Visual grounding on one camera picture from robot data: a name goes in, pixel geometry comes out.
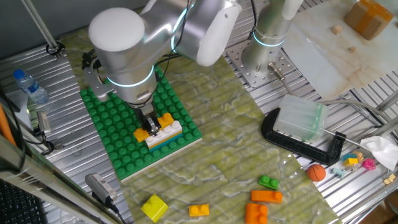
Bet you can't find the black keyboard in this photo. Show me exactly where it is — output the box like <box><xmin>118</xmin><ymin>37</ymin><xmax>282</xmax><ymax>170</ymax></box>
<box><xmin>0</xmin><ymin>179</ymin><xmax>48</xmax><ymax>224</ymax></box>

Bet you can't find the black base cable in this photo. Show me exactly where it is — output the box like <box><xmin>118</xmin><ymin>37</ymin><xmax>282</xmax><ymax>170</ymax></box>
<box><xmin>247</xmin><ymin>0</ymin><xmax>259</xmax><ymax>40</ymax></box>

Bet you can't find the small toy basketball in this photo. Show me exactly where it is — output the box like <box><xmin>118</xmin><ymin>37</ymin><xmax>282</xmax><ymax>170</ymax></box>
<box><xmin>307</xmin><ymin>164</ymin><xmax>327</xmax><ymax>182</ymax></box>

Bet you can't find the green two-stud block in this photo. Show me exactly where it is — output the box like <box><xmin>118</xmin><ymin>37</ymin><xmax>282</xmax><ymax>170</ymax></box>
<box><xmin>258</xmin><ymin>174</ymin><xmax>280</xmax><ymax>191</ymax></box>

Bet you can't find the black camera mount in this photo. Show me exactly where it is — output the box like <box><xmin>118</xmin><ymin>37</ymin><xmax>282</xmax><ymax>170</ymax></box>
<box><xmin>91</xmin><ymin>191</ymin><xmax>127</xmax><ymax>224</ymax></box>

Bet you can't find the white four-stud block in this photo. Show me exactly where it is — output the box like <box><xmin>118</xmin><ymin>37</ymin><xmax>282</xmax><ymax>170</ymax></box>
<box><xmin>144</xmin><ymin>120</ymin><xmax>183</xmax><ymax>149</ymax></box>

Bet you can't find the metal camera pole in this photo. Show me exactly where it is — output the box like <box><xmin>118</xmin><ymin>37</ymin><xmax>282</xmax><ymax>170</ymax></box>
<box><xmin>20</xmin><ymin>0</ymin><xmax>66</xmax><ymax>60</ymax></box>

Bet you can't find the small pink toy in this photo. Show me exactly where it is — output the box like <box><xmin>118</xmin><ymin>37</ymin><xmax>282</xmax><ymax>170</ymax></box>
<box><xmin>362</xmin><ymin>157</ymin><xmax>377</xmax><ymax>171</ymax></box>

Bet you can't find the metal camera bracket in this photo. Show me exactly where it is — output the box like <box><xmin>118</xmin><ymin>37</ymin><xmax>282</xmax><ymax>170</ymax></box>
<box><xmin>32</xmin><ymin>129</ymin><xmax>65</xmax><ymax>156</ymax></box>

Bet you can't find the green studded baseplate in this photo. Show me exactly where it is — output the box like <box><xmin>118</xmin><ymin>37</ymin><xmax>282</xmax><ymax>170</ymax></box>
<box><xmin>79</xmin><ymin>67</ymin><xmax>203</xmax><ymax>182</ymax></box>

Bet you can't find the aluminium frame rail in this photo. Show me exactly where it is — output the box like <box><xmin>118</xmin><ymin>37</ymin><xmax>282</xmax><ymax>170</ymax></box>
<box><xmin>0</xmin><ymin>133</ymin><xmax>125</xmax><ymax>224</ymax></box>

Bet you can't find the grey base cable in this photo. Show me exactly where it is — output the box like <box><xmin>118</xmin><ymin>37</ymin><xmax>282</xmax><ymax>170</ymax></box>
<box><xmin>267</xmin><ymin>62</ymin><xmax>392</xmax><ymax>125</ymax></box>

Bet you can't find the small wooden block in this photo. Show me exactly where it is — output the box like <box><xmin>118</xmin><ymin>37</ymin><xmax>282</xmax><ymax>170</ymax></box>
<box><xmin>382</xmin><ymin>173</ymin><xmax>397</xmax><ymax>186</ymax></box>

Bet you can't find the yellow-orange two-stud block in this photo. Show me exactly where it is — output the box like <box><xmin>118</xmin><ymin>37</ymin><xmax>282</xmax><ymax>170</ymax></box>
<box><xmin>188</xmin><ymin>203</ymin><xmax>210</xmax><ymax>218</ymax></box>

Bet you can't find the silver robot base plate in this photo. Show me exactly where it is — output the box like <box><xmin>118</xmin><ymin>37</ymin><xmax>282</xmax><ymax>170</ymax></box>
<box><xmin>226</xmin><ymin>39</ymin><xmax>298</xmax><ymax>89</ymax></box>

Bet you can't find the yellow-orange four-stud block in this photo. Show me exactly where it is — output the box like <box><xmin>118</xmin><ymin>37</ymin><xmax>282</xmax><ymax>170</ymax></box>
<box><xmin>148</xmin><ymin>129</ymin><xmax>183</xmax><ymax>149</ymax></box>
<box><xmin>133</xmin><ymin>112</ymin><xmax>175</xmax><ymax>143</ymax></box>

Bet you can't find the translucent plastic box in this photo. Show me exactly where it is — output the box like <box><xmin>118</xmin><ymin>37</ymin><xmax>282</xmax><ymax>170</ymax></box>
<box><xmin>272</xmin><ymin>93</ymin><xmax>330</xmax><ymax>144</ymax></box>

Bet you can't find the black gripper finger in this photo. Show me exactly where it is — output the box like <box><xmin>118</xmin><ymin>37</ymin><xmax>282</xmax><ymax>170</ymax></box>
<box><xmin>136</xmin><ymin>119</ymin><xmax>150</xmax><ymax>135</ymax></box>
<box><xmin>146</xmin><ymin>114</ymin><xmax>162</xmax><ymax>137</ymax></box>

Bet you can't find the lime square block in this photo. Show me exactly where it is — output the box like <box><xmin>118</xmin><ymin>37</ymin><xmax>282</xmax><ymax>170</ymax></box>
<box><xmin>140</xmin><ymin>194</ymin><xmax>169</xmax><ymax>223</ymax></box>

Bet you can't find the teal four-stud block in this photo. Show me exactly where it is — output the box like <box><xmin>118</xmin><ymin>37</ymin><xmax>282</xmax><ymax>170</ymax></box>
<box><xmin>149</xmin><ymin>132</ymin><xmax>184</xmax><ymax>153</ymax></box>

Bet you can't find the orange square block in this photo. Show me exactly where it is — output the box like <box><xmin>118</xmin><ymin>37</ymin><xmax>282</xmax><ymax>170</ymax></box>
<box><xmin>244</xmin><ymin>202</ymin><xmax>269</xmax><ymax>224</ymax></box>

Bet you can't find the light blue toy piece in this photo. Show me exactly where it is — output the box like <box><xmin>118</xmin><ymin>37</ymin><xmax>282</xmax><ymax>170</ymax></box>
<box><xmin>330</xmin><ymin>167</ymin><xmax>346</xmax><ymax>180</ymax></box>

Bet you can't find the orange long sloped block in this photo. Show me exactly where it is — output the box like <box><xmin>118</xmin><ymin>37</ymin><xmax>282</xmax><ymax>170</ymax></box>
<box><xmin>250</xmin><ymin>189</ymin><xmax>284</xmax><ymax>205</ymax></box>

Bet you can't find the black C-clamp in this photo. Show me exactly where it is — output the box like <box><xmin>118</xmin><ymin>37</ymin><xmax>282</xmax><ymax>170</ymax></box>
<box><xmin>261</xmin><ymin>107</ymin><xmax>364</xmax><ymax>166</ymax></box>

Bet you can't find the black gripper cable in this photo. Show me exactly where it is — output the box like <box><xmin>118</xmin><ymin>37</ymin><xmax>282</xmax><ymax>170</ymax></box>
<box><xmin>154</xmin><ymin>53</ymin><xmax>184</xmax><ymax>68</ymax></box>
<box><xmin>161</xmin><ymin>0</ymin><xmax>195</xmax><ymax>82</ymax></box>

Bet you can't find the black cable connector bundle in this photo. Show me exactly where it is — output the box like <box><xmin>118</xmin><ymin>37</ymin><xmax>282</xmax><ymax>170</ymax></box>
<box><xmin>81</xmin><ymin>49</ymin><xmax>102</xmax><ymax>71</ymax></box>

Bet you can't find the white crumpled tissue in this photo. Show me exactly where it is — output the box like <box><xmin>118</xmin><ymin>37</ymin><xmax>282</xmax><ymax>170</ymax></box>
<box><xmin>359</xmin><ymin>135</ymin><xmax>398</xmax><ymax>171</ymax></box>

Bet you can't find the clear water bottle blue cap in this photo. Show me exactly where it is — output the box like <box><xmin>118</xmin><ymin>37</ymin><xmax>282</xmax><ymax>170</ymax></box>
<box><xmin>12</xmin><ymin>68</ymin><xmax>50</xmax><ymax>105</ymax></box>

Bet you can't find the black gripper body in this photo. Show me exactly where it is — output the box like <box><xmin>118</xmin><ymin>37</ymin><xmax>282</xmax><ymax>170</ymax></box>
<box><xmin>132</xmin><ymin>101</ymin><xmax>157</xmax><ymax>125</ymax></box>

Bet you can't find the black pole clamp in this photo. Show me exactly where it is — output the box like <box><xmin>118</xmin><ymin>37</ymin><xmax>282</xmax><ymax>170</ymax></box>
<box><xmin>45</xmin><ymin>42</ymin><xmax>66</xmax><ymax>57</ymax></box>

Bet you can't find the green marble pattern mat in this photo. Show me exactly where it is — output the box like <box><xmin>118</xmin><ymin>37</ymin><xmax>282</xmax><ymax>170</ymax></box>
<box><xmin>60</xmin><ymin>0</ymin><xmax>343</xmax><ymax>224</ymax></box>

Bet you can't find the white marble pattern mat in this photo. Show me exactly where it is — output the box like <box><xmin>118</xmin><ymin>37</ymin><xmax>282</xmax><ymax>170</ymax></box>
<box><xmin>281</xmin><ymin>0</ymin><xmax>398</xmax><ymax>101</ymax></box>

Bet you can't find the cardboard box orange tape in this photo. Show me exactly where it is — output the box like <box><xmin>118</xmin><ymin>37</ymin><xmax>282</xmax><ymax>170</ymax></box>
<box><xmin>344</xmin><ymin>0</ymin><xmax>395</xmax><ymax>40</ymax></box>

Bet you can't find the silver exterior camera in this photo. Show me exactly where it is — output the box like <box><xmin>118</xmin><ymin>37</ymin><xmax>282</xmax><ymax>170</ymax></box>
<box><xmin>85</xmin><ymin>172</ymin><xmax>119</xmax><ymax>205</ymax></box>
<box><xmin>35</xmin><ymin>111</ymin><xmax>52</xmax><ymax>135</ymax></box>

